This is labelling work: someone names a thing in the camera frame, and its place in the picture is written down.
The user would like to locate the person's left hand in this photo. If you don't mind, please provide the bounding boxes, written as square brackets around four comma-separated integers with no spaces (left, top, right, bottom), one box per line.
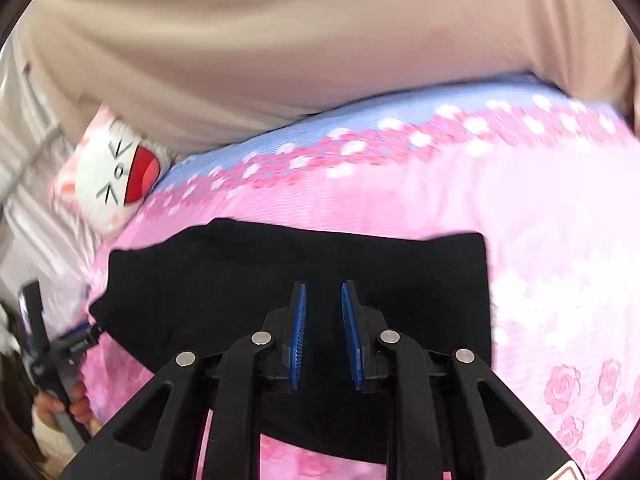
[35,377,102,434]

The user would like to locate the white cat face pillow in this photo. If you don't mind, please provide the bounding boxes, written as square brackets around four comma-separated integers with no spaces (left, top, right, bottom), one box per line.
[50,104,175,236]

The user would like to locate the white satin curtain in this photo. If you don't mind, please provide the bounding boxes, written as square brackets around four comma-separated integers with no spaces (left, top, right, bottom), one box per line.
[1,35,101,282]

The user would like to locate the pink rose bedsheet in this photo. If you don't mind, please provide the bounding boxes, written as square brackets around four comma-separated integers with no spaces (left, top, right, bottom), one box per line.
[84,78,639,479]

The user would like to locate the black pants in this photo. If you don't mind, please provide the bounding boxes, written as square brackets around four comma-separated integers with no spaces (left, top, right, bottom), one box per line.
[88,216,494,466]

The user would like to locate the beige bed headboard cover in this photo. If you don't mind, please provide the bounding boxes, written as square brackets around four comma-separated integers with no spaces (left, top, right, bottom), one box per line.
[17,0,639,153]

